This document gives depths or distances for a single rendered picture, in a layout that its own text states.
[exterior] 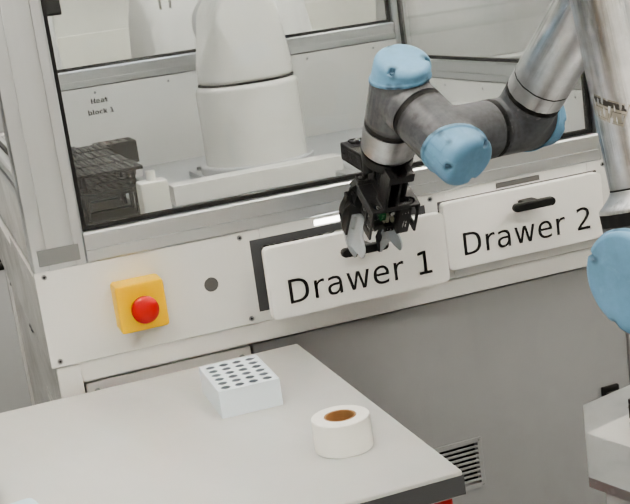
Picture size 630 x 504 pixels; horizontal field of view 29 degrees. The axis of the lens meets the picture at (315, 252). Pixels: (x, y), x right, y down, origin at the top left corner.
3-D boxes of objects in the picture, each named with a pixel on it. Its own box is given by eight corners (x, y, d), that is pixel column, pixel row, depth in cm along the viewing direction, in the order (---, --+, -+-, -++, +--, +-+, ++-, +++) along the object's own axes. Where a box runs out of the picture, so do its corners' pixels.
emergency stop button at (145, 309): (162, 321, 172) (157, 294, 171) (135, 327, 171) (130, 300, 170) (158, 316, 175) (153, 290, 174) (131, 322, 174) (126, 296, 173)
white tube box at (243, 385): (283, 404, 159) (279, 378, 158) (222, 419, 157) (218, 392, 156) (259, 379, 171) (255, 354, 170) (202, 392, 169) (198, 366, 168)
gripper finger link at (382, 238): (390, 273, 174) (389, 230, 167) (374, 245, 178) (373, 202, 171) (410, 267, 175) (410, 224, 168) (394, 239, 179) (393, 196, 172)
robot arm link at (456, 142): (524, 130, 146) (471, 80, 153) (454, 144, 140) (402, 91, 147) (503, 180, 151) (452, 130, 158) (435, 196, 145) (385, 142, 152)
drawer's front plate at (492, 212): (606, 236, 201) (600, 172, 198) (450, 271, 192) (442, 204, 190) (600, 234, 202) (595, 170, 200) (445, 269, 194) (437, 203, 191)
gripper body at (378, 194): (366, 244, 165) (376, 179, 156) (343, 202, 170) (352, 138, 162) (416, 233, 167) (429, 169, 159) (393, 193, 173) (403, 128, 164)
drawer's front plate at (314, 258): (450, 281, 186) (442, 212, 184) (274, 321, 178) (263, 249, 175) (445, 279, 188) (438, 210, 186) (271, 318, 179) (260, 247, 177)
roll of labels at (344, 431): (385, 443, 142) (381, 412, 141) (339, 464, 138) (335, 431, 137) (348, 430, 147) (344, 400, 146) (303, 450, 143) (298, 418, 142)
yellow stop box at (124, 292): (171, 326, 175) (163, 278, 173) (123, 336, 173) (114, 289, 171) (164, 318, 180) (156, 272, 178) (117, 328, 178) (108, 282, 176)
